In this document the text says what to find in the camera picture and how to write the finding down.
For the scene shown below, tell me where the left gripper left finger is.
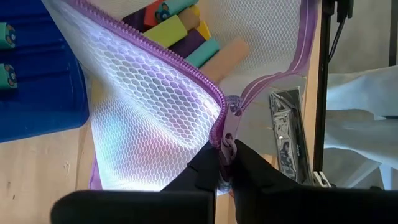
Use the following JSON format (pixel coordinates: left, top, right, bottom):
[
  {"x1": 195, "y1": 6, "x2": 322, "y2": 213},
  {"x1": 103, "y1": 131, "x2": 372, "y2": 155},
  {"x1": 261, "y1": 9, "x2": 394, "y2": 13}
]
[{"x1": 50, "y1": 141, "x2": 220, "y2": 224}]

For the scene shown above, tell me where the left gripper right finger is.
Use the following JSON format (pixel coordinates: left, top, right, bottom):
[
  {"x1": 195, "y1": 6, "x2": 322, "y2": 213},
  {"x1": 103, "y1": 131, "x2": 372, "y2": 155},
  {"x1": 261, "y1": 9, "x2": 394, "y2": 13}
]
[{"x1": 231, "y1": 139, "x2": 398, "y2": 224}]

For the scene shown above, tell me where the natural wooden block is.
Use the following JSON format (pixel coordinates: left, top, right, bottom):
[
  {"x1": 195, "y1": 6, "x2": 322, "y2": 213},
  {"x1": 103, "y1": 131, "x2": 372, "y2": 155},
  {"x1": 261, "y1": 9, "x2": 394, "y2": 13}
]
[
  {"x1": 177, "y1": 6, "x2": 201, "y2": 32},
  {"x1": 200, "y1": 37, "x2": 250, "y2": 85}
]

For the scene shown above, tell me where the blue plastic bin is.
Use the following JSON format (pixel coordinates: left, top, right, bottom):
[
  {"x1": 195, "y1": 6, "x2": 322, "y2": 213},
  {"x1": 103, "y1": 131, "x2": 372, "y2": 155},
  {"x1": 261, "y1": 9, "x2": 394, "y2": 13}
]
[{"x1": 0, "y1": 0, "x2": 91, "y2": 144}]

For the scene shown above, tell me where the teal wooden block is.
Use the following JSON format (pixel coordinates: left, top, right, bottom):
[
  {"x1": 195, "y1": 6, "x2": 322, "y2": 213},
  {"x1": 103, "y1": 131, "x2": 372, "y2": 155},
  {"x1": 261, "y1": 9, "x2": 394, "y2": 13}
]
[
  {"x1": 0, "y1": 63, "x2": 19, "y2": 90},
  {"x1": 154, "y1": 0, "x2": 200, "y2": 23},
  {"x1": 0, "y1": 22, "x2": 17, "y2": 50},
  {"x1": 185, "y1": 37, "x2": 221, "y2": 69}
]

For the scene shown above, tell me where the purple wooden block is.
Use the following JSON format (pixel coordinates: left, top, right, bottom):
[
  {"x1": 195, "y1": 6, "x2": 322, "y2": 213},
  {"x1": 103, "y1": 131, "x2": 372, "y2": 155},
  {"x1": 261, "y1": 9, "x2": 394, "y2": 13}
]
[
  {"x1": 169, "y1": 28, "x2": 206, "y2": 59},
  {"x1": 122, "y1": 7, "x2": 147, "y2": 34}
]

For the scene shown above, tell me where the green wooden block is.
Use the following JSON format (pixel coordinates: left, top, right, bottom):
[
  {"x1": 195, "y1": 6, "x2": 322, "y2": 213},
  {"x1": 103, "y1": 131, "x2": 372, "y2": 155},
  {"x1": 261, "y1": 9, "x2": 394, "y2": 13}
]
[{"x1": 142, "y1": 14, "x2": 188, "y2": 49}]

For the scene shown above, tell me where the red wooden block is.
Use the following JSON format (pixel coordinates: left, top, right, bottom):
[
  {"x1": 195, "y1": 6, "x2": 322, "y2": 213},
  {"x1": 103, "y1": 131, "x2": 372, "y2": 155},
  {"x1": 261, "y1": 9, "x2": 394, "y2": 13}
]
[{"x1": 143, "y1": 0, "x2": 165, "y2": 28}]

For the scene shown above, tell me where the silver metal bracket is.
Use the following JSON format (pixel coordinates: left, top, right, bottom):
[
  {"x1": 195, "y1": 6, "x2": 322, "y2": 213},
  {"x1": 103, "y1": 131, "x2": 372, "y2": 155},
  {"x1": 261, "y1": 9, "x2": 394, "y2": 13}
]
[{"x1": 312, "y1": 170, "x2": 333, "y2": 189}]

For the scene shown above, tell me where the black rig cable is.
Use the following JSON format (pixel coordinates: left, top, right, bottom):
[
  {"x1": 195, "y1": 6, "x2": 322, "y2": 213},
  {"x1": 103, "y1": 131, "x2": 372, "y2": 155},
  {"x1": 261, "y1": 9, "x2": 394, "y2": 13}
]
[{"x1": 328, "y1": 0, "x2": 355, "y2": 63}]

